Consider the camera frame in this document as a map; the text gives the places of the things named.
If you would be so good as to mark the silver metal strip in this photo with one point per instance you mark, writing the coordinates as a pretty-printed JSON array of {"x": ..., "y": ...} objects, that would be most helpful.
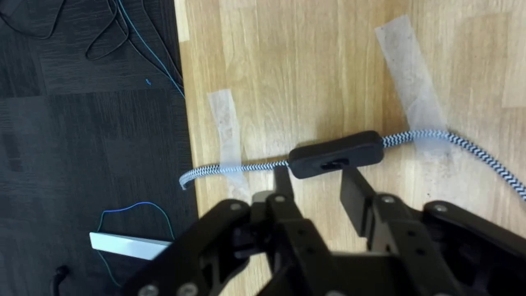
[{"x": 128, "y": 246}]

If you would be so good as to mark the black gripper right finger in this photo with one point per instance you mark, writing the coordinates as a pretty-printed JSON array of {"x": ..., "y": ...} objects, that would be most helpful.
[{"x": 415, "y": 252}]

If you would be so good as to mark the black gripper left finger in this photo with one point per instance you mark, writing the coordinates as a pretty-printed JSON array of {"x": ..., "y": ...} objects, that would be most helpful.
[{"x": 284, "y": 247}]

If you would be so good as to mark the translucent tape strip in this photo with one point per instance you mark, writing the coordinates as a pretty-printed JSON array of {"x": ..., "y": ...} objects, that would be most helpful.
[
  {"x": 411, "y": 71},
  {"x": 226, "y": 126}
]

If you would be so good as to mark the black inline lamp switch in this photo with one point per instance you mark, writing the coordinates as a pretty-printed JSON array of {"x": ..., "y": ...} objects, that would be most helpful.
[{"x": 333, "y": 150}]

